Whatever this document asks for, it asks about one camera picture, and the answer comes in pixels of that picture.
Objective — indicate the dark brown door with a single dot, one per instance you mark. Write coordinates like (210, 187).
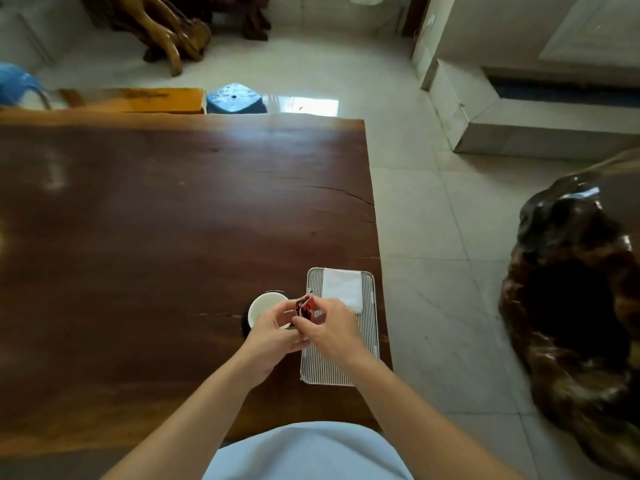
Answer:
(415, 14)

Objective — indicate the blue plastic stool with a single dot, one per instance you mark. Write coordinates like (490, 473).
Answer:
(235, 98)

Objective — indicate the white stone step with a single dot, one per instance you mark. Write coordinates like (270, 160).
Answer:
(525, 124)

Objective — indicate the dark glossy root stool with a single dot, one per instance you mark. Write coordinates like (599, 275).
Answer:
(575, 304)

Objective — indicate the wooden bench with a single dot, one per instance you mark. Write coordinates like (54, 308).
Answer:
(135, 99)

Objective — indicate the white ribbed tray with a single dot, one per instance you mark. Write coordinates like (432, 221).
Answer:
(367, 324)

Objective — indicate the white cup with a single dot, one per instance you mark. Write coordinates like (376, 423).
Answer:
(262, 304)

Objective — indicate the carved root wood sculpture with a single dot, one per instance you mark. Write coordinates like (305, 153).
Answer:
(170, 29)

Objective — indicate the white folded napkin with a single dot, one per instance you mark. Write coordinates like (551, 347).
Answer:
(344, 287)

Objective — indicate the person's left forearm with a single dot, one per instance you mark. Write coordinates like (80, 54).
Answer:
(185, 424)

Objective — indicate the red sachet packet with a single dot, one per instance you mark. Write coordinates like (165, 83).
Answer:
(303, 307)

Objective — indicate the blue plastic chair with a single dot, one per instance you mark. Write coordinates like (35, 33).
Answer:
(17, 82)

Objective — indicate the person's right forearm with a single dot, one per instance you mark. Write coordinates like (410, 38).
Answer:
(415, 419)

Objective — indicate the person's right hand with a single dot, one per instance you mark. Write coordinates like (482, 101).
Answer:
(335, 334)

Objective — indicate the light blue garment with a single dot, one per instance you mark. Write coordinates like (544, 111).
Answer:
(310, 454)

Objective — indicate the black coaster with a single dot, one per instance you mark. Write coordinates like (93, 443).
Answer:
(244, 322)

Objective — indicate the person's left hand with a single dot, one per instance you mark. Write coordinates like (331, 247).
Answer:
(265, 344)

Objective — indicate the person's right thumb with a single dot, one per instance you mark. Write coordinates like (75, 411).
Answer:
(304, 326)

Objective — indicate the person's left thumb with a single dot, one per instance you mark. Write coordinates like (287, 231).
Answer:
(298, 343)

